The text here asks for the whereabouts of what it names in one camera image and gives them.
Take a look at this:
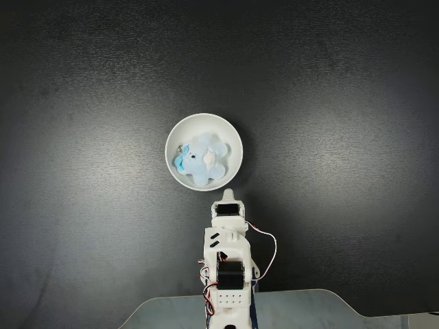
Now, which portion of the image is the skyblue plush doll keychain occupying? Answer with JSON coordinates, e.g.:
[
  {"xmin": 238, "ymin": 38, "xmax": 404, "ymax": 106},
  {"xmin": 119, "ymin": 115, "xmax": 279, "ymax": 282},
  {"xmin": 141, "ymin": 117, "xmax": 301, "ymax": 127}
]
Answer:
[{"xmin": 174, "ymin": 132, "xmax": 230, "ymax": 187}]

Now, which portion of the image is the white bowl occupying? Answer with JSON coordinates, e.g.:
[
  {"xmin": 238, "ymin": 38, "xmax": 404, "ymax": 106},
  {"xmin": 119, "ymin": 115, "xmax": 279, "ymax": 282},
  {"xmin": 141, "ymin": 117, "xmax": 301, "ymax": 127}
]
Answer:
[{"xmin": 165, "ymin": 112, "xmax": 244, "ymax": 192}]

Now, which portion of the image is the blue clamp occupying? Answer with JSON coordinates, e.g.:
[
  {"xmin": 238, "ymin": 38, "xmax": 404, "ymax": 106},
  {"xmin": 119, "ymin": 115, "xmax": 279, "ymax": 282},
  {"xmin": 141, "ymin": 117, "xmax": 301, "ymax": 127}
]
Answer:
[{"xmin": 249, "ymin": 267, "xmax": 261, "ymax": 329}]

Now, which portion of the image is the white red servo cable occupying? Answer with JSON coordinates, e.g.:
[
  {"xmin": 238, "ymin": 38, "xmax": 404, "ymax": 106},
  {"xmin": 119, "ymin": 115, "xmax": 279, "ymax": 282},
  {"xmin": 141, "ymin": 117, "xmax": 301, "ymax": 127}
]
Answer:
[{"xmin": 246, "ymin": 221, "xmax": 278, "ymax": 280}]

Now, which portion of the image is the red black servo cable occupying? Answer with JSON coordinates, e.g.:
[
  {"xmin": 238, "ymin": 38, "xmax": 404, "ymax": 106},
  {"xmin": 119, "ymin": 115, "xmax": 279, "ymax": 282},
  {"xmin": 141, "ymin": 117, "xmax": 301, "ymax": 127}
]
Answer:
[{"xmin": 198, "ymin": 258, "xmax": 220, "ymax": 317}]

